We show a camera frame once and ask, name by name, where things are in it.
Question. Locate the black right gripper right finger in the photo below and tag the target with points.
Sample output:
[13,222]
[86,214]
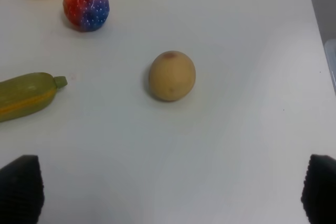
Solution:
[318,195]

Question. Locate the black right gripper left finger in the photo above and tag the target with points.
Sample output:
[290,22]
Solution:
[22,191]

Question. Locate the rainbow spiky ball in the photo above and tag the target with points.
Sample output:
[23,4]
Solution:
[86,15]

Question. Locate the plastic corn cob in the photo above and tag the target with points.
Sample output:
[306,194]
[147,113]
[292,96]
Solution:
[28,94]

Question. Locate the clear plastic bin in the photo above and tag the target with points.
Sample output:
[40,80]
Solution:
[330,53]

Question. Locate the brown potato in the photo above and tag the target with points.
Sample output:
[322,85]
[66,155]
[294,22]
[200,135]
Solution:
[172,76]

